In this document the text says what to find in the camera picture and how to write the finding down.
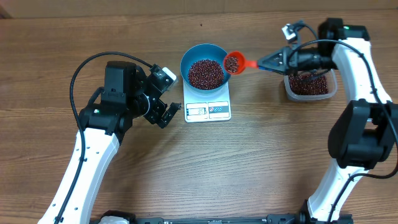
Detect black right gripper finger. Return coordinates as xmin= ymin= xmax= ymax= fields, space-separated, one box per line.
xmin=258 ymin=64 xmax=286 ymax=75
xmin=257 ymin=49 xmax=284 ymax=64

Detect red measuring scoop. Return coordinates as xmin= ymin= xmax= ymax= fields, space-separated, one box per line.
xmin=223 ymin=51 xmax=259 ymax=75

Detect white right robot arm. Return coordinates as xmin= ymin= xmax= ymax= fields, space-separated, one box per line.
xmin=257 ymin=18 xmax=397 ymax=223

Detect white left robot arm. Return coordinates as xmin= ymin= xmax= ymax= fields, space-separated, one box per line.
xmin=39 ymin=61 xmax=181 ymax=223

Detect white digital kitchen scale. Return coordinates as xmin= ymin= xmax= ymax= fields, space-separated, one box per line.
xmin=183 ymin=82 xmax=232 ymax=123

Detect red beans in bowl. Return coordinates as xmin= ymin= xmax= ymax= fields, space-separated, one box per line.
xmin=188 ymin=59 xmax=224 ymax=90

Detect blue plastic bowl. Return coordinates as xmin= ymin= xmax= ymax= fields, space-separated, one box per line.
xmin=180 ymin=44 xmax=231 ymax=90

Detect red adzuki beans in container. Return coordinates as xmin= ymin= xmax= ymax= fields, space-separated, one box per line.
xmin=288 ymin=74 xmax=329 ymax=95

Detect clear plastic bean container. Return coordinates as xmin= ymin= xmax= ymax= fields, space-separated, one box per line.
xmin=284 ymin=70 xmax=338 ymax=102

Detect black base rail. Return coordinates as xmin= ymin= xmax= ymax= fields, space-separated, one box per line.
xmin=90 ymin=210 xmax=354 ymax=224

